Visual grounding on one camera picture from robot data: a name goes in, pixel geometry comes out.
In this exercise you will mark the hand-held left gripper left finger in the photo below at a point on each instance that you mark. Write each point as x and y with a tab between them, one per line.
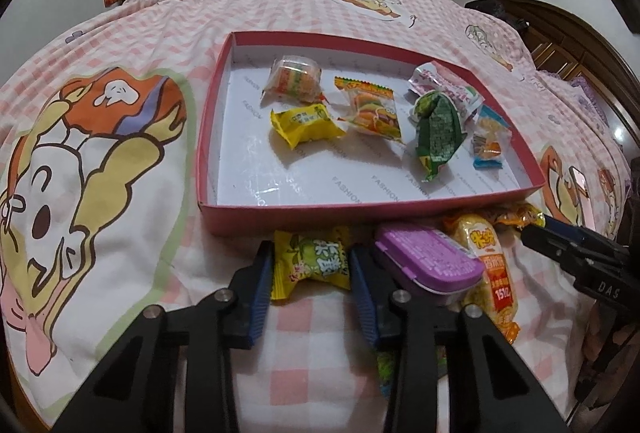
260	293

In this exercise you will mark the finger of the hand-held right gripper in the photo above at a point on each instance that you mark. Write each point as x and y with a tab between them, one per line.
570	227
547	243

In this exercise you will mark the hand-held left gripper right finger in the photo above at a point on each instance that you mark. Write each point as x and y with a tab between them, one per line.
364	300

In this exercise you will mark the yellow green candy packet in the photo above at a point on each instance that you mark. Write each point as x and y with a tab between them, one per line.
315	258

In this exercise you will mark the blue clear candy packet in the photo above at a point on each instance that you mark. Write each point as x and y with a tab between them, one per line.
490	138

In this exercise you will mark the red cardboard box tray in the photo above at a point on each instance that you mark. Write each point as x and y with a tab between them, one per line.
300	173

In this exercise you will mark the dark green snack packet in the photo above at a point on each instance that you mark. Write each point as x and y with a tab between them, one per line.
437	138

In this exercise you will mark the yellow snack packet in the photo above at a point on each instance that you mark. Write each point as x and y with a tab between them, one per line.
305	125

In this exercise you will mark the pink white snack packet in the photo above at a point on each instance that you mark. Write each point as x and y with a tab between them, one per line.
450	85

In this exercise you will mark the orange burger gummy packet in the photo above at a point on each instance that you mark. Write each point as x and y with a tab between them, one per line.
372	113

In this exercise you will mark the clear burger gummy packet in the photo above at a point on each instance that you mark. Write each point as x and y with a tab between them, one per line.
292	80

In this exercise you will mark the smartphone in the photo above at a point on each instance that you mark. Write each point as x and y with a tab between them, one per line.
582	193

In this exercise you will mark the orange crinkled snack packet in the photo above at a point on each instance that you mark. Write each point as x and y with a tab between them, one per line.
510	214

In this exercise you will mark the orange rice cracker packet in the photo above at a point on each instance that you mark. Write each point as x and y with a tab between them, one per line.
487	278

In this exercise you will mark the colourful snack packet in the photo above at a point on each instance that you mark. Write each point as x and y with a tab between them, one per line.
387	369

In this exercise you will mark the purple tin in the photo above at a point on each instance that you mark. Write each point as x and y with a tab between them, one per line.
425	258

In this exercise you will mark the dark wooden headboard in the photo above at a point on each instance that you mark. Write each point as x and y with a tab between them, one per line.
575	38

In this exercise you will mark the pink checked printed blanket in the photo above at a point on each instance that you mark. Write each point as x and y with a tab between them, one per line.
125	38

